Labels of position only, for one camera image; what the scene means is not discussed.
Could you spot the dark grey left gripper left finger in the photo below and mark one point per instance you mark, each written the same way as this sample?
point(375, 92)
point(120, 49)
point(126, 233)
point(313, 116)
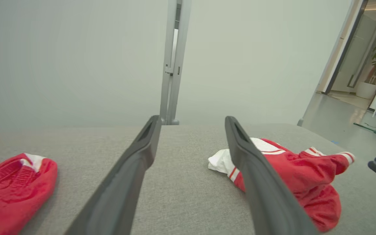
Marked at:
point(125, 182)

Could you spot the frosted glass door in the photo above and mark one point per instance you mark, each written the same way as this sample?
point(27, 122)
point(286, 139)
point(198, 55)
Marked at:
point(357, 52)

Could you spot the red shorts with white trim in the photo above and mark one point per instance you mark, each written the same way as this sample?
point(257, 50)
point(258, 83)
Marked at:
point(8, 195)

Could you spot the grey double metal post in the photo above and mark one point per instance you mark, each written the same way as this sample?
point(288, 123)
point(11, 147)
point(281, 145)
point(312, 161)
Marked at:
point(174, 98)

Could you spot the green floor tool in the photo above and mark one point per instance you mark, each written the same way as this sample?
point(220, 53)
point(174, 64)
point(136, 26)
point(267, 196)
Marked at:
point(366, 128)

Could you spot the white plant pot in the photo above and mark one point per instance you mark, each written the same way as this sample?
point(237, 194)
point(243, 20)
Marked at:
point(367, 90)

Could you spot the red and white striped jersey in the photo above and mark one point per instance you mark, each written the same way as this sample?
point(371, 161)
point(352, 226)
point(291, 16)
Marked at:
point(305, 176)

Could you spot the dark grey door frame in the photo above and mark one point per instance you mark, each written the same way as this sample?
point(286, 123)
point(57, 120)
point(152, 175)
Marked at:
point(346, 47)

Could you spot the grey fabric work surface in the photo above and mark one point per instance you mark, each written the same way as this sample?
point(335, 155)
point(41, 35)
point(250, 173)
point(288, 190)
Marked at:
point(188, 195)

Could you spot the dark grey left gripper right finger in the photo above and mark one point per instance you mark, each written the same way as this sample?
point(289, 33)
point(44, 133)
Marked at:
point(263, 189)

